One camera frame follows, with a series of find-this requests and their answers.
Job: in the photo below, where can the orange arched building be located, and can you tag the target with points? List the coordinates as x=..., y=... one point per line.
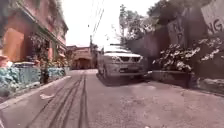
x=81, y=58

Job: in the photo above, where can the group of trees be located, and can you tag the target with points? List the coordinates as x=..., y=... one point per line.
x=140, y=18

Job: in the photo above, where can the white flowering bush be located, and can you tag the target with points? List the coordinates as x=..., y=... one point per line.
x=180, y=55

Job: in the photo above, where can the climbing plant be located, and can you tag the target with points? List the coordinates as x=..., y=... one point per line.
x=40, y=53

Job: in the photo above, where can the red brick building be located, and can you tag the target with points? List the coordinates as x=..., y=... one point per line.
x=20, y=36

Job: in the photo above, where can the dark high wall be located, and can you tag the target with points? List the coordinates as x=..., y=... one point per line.
x=150, y=41

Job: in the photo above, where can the white sign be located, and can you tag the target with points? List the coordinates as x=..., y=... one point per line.
x=213, y=18

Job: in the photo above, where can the pole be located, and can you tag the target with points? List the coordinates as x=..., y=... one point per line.
x=91, y=53

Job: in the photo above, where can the low bluish fence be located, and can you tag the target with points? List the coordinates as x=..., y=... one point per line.
x=23, y=76

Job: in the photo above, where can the pale kerb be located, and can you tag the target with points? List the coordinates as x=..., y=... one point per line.
x=36, y=90

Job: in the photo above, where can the silver car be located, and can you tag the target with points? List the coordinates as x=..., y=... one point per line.
x=121, y=63

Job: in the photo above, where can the grey concrete road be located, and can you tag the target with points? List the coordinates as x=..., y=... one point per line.
x=133, y=106

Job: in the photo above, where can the low stone planter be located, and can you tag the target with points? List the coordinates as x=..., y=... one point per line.
x=171, y=78

